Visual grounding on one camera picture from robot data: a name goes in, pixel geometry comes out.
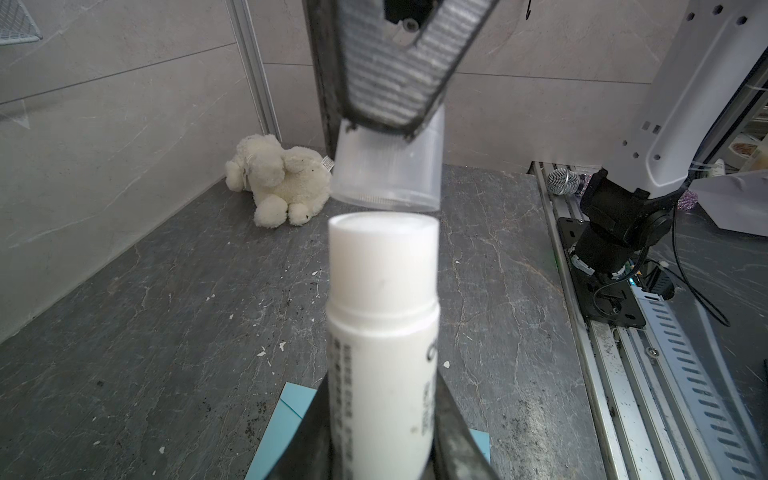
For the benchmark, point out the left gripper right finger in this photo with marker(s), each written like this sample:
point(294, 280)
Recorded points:
point(455, 454)

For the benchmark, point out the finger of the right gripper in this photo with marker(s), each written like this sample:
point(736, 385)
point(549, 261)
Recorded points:
point(320, 16)
point(393, 88)

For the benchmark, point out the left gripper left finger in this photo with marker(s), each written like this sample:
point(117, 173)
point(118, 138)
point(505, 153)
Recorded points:
point(308, 454)

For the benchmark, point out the light blue envelope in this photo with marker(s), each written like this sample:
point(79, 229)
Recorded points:
point(282, 426)

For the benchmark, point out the clear glue stick cap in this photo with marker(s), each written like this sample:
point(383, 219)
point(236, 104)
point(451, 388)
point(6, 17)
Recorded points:
point(387, 172)

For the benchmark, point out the white glue stick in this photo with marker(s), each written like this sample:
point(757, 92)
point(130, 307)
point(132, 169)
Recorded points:
point(383, 318)

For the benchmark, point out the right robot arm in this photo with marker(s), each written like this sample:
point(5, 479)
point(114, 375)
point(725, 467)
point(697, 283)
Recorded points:
point(630, 200)

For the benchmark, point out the white plush teddy bear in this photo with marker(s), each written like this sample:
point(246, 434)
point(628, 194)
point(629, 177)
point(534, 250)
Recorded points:
point(288, 185)

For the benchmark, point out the glitter pink microphone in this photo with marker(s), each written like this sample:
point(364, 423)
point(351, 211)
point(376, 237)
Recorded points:
point(563, 182)

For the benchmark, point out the grey paper sheet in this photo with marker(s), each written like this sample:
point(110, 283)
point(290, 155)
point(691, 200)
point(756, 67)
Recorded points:
point(736, 202)

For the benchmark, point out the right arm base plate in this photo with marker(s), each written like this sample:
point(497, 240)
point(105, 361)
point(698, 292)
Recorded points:
point(600, 297)

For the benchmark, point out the white wire mesh basket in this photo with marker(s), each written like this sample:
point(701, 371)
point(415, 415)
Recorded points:
point(16, 24)

